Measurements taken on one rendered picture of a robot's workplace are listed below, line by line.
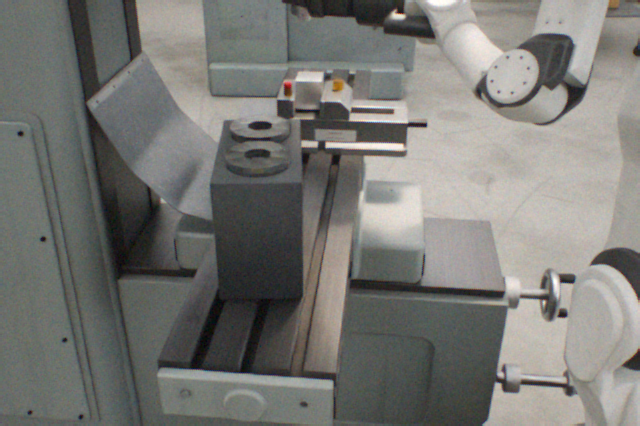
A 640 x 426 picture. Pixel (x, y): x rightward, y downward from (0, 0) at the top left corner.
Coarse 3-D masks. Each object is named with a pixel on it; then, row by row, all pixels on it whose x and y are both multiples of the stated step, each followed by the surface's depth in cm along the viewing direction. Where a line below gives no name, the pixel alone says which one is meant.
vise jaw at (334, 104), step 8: (328, 88) 143; (344, 88) 144; (328, 96) 138; (336, 96) 139; (344, 96) 140; (320, 104) 137; (328, 104) 137; (336, 104) 136; (344, 104) 137; (320, 112) 138; (328, 112) 137; (336, 112) 137; (344, 112) 137
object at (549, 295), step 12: (504, 276) 151; (552, 276) 146; (564, 276) 146; (516, 288) 147; (528, 288) 150; (540, 288) 154; (552, 288) 145; (516, 300) 147; (540, 300) 154; (552, 300) 144; (552, 312) 145; (564, 312) 151
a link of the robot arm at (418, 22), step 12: (384, 0) 114; (396, 0) 114; (408, 0) 112; (384, 12) 115; (396, 12) 114; (408, 12) 114; (420, 12) 114; (384, 24) 114; (396, 24) 113; (408, 24) 113; (420, 24) 112; (420, 36) 113; (432, 36) 112
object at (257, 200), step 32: (224, 128) 104; (256, 128) 104; (288, 128) 101; (224, 160) 94; (256, 160) 91; (288, 160) 92; (224, 192) 89; (256, 192) 89; (288, 192) 90; (224, 224) 92; (256, 224) 92; (288, 224) 92; (224, 256) 94; (256, 256) 94; (288, 256) 95; (224, 288) 97; (256, 288) 97; (288, 288) 97
